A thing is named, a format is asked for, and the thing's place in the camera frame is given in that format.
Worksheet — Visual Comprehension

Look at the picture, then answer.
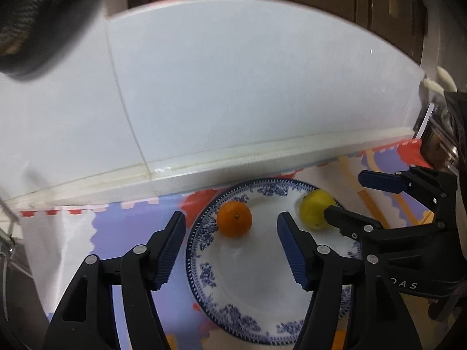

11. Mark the large yellow-green apple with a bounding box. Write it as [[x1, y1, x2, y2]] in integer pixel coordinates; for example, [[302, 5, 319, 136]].
[[298, 189, 337, 231]]

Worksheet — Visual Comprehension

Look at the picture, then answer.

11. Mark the orange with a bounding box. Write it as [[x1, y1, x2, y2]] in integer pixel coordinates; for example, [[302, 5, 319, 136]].
[[216, 201, 252, 238]]

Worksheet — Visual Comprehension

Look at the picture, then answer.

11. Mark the colourful patterned table cloth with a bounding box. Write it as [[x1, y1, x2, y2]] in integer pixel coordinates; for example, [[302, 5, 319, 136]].
[[20, 139, 434, 349]]

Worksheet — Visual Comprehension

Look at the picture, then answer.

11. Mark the blue rimmed white plate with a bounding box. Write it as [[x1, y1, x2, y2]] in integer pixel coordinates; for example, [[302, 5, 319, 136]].
[[185, 178, 315, 345]]

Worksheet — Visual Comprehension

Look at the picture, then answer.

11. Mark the black frying pan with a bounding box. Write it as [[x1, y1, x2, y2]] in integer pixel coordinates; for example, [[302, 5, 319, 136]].
[[1, 0, 100, 77]]

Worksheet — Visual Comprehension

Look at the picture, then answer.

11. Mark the white handled pot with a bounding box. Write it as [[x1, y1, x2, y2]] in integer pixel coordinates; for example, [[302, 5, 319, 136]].
[[422, 66, 458, 96]]

